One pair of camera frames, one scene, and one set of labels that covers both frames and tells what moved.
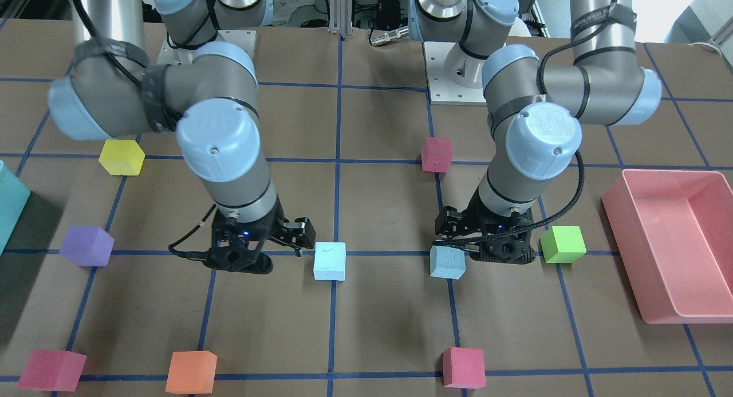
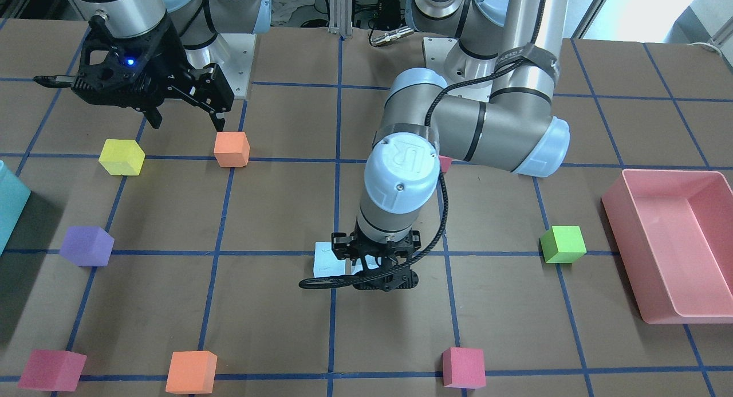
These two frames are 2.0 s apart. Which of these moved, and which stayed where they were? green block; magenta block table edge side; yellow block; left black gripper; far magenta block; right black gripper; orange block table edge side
Moved: right black gripper; left black gripper
Stayed: orange block table edge side; far magenta block; green block; magenta block table edge side; yellow block
